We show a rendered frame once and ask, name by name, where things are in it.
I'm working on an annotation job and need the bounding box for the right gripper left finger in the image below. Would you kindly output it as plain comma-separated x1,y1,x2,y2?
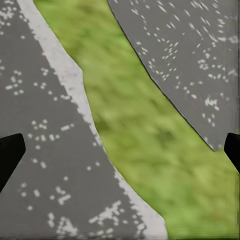
0,133,26,193

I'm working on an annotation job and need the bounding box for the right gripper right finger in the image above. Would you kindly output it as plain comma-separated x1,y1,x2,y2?
224,132,240,173

